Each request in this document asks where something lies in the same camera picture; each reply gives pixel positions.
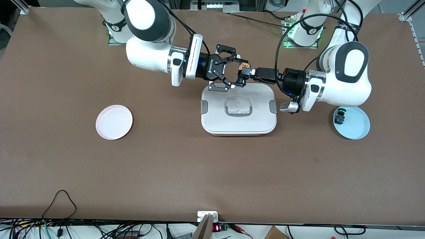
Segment white lunch box grey clasps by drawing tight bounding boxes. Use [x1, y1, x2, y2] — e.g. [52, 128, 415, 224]
[201, 83, 277, 136]

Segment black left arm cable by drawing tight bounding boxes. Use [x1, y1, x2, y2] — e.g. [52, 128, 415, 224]
[275, 0, 363, 100]

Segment pale pink round plate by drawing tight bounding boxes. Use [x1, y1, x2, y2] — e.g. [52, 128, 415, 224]
[96, 105, 133, 140]

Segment orange push button switch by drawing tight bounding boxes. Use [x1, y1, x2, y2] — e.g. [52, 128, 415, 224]
[236, 61, 250, 88]

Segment thin black floor cable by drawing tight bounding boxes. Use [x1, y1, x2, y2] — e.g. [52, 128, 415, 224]
[334, 225, 366, 235]

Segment white labelled box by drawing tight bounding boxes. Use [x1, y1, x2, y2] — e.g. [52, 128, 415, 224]
[191, 0, 240, 10]

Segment brown cardboard box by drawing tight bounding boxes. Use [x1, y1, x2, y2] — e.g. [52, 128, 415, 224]
[264, 226, 290, 239]

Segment small white device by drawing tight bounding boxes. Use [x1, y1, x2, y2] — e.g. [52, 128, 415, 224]
[197, 211, 219, 222]

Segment aluminium frame profile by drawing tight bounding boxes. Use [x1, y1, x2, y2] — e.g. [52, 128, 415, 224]
[398, 0, 425, 22]
[10, 0, 31, 15]

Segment grey wedge bar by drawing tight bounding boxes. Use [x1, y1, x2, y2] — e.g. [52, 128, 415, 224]
[192, 214, 213, 239]

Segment black table cable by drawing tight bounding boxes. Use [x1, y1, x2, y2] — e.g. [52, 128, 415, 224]
[264, 10, 288, 21]
[227, 13, 293, 30]

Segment black looped cable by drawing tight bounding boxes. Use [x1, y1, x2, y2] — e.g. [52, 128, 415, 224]
[42, 190, 77, 219]

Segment perforated aluminium rail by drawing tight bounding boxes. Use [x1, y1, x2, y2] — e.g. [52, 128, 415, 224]
[409, 21, 425, 68]

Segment light blue round plate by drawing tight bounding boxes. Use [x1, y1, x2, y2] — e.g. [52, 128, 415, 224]
[333, 106, 371, 140]

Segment red wire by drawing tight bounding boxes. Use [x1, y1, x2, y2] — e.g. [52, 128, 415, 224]
[228, 223, 253, 239]

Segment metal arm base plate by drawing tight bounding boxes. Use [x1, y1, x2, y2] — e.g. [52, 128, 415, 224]
[108, 33, 128, 46]
[282, 18, 318, 49]

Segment grey round object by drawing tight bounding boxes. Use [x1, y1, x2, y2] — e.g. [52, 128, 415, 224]
[269, 0, 293, 9]

